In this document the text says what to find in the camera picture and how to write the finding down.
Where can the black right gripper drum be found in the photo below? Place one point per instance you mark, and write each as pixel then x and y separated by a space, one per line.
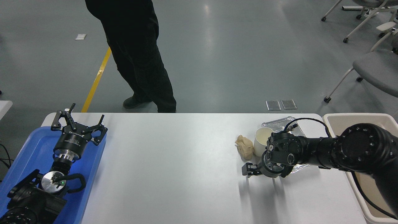
pixel 272 170

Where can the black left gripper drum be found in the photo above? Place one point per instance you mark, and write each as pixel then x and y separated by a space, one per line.
pixel 73 141

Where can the white paper cup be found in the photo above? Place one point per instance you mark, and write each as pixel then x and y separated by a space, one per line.
pixel 260 140

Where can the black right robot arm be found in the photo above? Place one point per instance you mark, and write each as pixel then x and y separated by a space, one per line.
pixel 357 149

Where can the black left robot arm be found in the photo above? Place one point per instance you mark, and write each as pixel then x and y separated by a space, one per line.
pixel 31 202

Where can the crumpled tan paper ball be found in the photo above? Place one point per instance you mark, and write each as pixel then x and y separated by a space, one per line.
pixel 245 147

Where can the blue plastic tray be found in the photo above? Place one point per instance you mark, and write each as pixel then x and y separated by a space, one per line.
pixel 34 146

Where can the silver foil tray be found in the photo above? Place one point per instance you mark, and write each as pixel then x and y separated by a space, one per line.
pixel 276 123

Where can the clear floor plate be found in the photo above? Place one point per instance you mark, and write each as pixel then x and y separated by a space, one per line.
pixel 273 105
pixel 289 104

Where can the small white side table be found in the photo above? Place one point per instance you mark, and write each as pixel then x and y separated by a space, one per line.
pixel 4 107

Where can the large pale plastic bin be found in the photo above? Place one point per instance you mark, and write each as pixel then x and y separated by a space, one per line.
pixel 339 119

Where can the grey seat office chair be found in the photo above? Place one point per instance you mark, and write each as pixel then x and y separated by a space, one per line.
pixel 376 67

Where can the white power strip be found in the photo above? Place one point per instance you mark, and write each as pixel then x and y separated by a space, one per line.
pixel 352 7

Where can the white frame rolling chair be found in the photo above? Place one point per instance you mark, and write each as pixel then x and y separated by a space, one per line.
pixel 360 23

